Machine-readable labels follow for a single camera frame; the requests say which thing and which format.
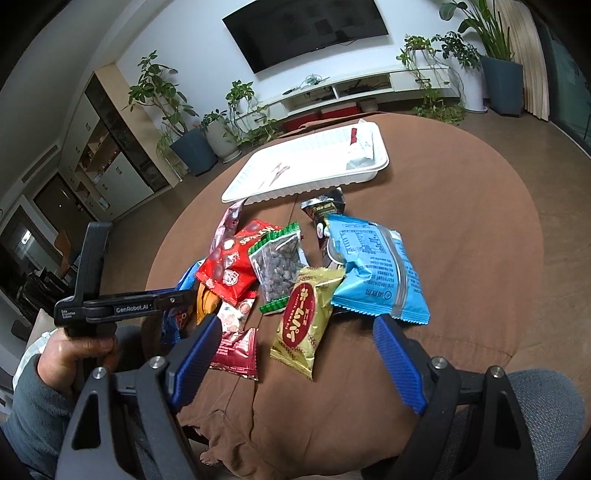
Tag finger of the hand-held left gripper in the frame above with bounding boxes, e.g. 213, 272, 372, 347
154, 287, 195, 310

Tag broad-leaf plant in blue-grey pot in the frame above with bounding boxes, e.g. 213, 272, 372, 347
438, 0, 525, 116

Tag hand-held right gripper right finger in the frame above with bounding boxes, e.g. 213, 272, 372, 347
372, 315, 541, 480

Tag person's left forearm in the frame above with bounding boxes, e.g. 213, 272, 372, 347
2, 355, 84, 476

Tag wood and white cabinet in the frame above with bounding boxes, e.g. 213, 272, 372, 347
58, 65, 171, 213

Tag dark blue snack packet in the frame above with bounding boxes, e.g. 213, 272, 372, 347
161, 259, 206, 352

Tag small white cartoon packet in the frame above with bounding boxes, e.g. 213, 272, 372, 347
217, 291, 258, 334

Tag small plant in white pot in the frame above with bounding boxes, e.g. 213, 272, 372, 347
201, 108, 243, 163

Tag white plastic tray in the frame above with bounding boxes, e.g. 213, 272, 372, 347
221, 121, 390, 205

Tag beige curtain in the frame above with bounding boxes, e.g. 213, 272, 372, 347
505, 0, 552, 121

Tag person's leg in jeans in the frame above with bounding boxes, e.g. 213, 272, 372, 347
505, 368, 588, 480

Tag leafy plant in tall white pot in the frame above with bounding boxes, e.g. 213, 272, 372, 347
434, 31, 489, 114

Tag trailing vine plant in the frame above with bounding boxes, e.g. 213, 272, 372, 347
225, 79, 282, 148
396, 33, 467, 126

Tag person's left hand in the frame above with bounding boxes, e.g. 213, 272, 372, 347
37, 330, 118, 393

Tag pink and white snack packet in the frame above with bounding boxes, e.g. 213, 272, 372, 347
210, 200, 247, 259

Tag red storage box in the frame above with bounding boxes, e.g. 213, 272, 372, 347
283, 115, 319, 132
321, 102, 360, 120

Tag glass sliding door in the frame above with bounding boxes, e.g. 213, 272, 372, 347
536, 9, 591, 153

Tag orange snack packet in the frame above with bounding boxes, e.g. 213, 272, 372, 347
195, 282, 222, 326

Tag tree plant in blue-grey pot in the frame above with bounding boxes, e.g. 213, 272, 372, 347
127, 51, 219, 177

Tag light blue snack packet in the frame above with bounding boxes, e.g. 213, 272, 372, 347
323, 213, 431, 326

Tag red chocolate ball packet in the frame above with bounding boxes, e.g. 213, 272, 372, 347
195, 220, 283, 306

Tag dark red small packet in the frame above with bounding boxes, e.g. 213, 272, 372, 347
209, 327, 260, 381

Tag wall-mounted black television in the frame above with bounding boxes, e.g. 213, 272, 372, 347
222, 0, 389, 75

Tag white television console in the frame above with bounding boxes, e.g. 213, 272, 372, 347
259, 69, 462, 127

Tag clear seed packet green trim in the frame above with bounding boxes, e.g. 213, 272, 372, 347
248, 222, 310, 315

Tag gold packet with red oval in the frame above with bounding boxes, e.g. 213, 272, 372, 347
270, 266, 346, 381

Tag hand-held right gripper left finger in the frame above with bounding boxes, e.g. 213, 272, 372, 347
55, 314, 223, 480

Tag black snack packet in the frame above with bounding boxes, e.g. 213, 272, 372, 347
300, 187, 347, 268

